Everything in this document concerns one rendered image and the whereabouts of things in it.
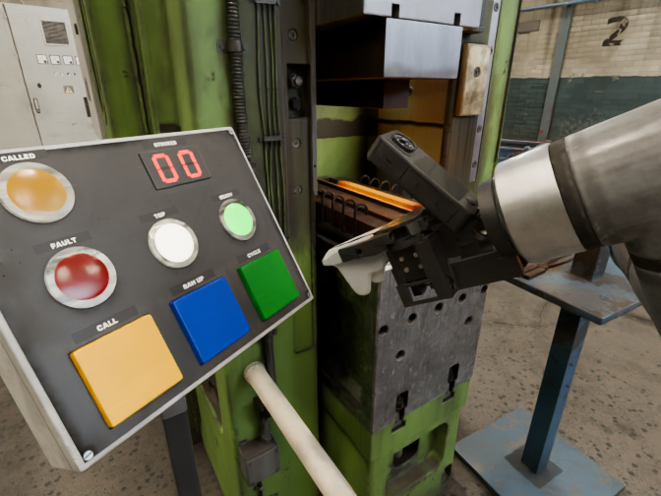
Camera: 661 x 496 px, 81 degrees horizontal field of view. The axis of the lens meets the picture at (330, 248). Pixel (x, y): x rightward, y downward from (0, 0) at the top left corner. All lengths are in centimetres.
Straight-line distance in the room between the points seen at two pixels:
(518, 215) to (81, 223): 39
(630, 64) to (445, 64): 766
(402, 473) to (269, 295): 98
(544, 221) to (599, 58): 831
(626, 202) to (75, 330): 44
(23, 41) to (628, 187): 574
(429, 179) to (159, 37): 89
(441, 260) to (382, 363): 58
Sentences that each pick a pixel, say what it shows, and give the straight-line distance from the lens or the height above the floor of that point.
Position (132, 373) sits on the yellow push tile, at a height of 101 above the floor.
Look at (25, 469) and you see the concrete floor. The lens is 192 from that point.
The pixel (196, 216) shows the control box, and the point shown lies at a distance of 50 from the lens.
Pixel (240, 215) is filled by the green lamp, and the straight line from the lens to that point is 53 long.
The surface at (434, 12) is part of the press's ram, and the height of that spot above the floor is 138.
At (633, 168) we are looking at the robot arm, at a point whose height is 120.
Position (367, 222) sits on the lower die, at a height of 98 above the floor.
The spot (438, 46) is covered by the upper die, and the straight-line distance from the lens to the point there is 87.
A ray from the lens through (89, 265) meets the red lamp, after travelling 43.
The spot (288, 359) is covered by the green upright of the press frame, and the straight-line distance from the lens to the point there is 103.
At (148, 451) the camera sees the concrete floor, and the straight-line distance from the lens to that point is 177.
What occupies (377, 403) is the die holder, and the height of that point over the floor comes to 56.
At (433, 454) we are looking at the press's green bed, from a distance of 144.
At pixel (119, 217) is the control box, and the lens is 45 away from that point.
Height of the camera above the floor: 125
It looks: 22 degrees down
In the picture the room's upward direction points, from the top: straight up
